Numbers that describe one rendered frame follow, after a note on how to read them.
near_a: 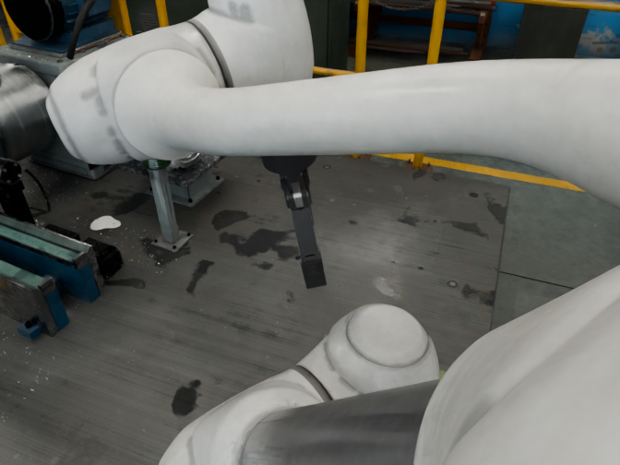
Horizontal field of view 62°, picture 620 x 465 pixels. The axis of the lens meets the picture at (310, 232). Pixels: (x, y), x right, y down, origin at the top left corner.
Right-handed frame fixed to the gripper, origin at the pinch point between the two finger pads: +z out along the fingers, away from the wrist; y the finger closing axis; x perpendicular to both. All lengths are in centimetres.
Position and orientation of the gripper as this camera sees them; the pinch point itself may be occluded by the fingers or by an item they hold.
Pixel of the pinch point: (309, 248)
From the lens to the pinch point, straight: 79.5
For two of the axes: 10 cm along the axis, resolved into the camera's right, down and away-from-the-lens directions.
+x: 9.8, -2.0, 0.0
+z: 1.5, 7.4, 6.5
